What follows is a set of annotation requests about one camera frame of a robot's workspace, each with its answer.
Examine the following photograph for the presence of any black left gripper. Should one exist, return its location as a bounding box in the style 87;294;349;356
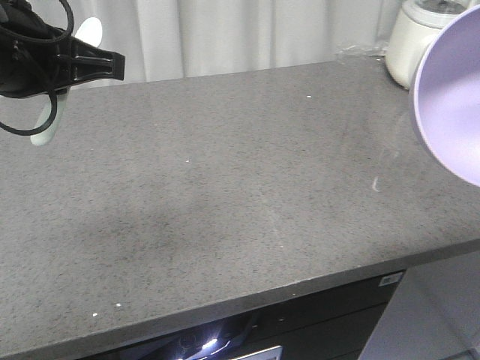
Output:
1;1;125;98

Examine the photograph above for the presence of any mint green plastic spoon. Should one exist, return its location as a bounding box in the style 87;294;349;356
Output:
30;16;103;146

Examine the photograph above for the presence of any purple plastic bowl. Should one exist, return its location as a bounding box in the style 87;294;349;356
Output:
409;6;479;186

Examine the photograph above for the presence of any white pleated curtain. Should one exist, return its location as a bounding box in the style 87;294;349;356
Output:
70;1;401;83

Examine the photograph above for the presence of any clear plastic wrap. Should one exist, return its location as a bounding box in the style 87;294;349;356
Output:
334;43;388;65

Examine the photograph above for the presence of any black drawer sterilizer cabinet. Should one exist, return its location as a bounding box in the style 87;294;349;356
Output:
94;271;404;359

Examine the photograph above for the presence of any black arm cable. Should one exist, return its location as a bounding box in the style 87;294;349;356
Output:
0;0;75;137

